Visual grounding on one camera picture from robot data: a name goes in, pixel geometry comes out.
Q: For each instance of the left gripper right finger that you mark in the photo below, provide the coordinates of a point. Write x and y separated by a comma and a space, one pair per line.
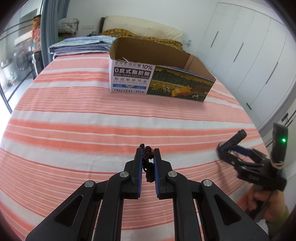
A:
159, 175

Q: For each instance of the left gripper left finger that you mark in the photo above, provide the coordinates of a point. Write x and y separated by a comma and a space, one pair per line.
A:
137, 173

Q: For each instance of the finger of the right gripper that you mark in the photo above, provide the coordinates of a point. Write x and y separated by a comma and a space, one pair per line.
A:
242, 150
233, 141

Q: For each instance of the person's right hand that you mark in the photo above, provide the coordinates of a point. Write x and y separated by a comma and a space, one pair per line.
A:
275, 201

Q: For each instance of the pink striped bed sheet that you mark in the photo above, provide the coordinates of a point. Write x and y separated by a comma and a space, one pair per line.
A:
69, 128

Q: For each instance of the white wardrobe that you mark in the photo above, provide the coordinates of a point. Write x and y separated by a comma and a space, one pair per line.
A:
253, 55

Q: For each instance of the open cardboard box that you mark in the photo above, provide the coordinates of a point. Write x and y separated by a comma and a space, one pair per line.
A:
153, 68

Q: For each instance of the folded blue striped blanket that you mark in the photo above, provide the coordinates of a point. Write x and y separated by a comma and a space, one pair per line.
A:
82, 45

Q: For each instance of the cream pillow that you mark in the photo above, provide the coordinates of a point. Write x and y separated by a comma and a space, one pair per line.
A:
142, 27

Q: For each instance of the orange floral duvet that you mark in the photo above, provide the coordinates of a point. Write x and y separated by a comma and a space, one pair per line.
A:
118, 33

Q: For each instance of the silver suitcase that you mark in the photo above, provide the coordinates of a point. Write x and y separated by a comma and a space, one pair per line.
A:
36, 63

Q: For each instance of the washing machine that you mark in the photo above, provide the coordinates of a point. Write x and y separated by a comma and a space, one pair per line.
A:
22, 52

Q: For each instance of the pile of clothes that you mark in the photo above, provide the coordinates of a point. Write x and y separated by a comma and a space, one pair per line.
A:
66, 25

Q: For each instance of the blue curtain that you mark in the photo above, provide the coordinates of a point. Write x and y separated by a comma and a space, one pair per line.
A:
51, 12

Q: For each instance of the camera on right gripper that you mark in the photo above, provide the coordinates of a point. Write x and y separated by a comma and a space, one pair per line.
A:
279, 147

